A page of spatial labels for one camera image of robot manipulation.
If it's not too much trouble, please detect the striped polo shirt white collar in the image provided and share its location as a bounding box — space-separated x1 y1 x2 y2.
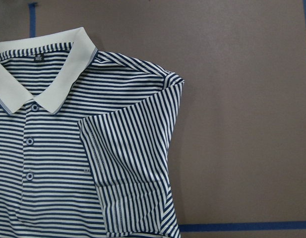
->
0 27 184 238

